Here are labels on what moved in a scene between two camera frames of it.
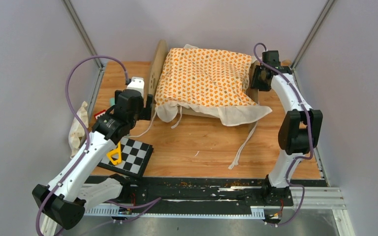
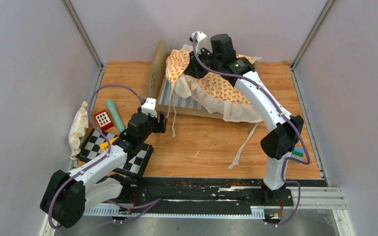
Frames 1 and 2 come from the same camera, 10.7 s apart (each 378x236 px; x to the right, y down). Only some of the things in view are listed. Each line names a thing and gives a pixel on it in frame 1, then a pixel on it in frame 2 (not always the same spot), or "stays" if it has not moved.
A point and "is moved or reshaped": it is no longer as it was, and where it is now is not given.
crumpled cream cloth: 78,133 stays
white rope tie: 236,162 stays
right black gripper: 255,83 → 194,69
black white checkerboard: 136,155 stays
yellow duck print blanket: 213,84 is moved or reshaped
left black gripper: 145,113 → 160,127
